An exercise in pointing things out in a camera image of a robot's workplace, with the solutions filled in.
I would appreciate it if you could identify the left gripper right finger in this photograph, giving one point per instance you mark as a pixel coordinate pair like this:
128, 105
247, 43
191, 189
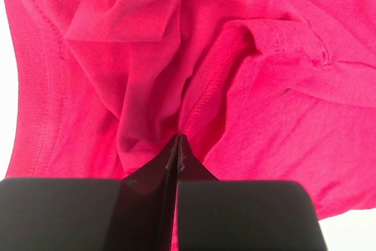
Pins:
214, 214

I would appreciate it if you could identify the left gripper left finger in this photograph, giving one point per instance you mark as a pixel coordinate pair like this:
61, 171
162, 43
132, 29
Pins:
135, 213

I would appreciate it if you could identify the bright red t shirt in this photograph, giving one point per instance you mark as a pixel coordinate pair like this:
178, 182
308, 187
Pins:
262, 89

